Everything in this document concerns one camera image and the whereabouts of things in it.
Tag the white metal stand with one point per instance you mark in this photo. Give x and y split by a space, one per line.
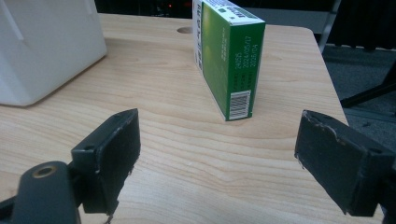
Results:
295 20

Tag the green and white carton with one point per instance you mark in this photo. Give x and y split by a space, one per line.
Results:
224 62

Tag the black stand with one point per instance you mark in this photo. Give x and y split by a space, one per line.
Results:
367 95

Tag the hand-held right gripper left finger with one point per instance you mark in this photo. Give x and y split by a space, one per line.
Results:
106 161

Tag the white plastic storage box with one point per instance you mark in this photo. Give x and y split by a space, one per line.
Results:
46 56

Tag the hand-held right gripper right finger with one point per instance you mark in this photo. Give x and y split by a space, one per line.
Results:
336 161

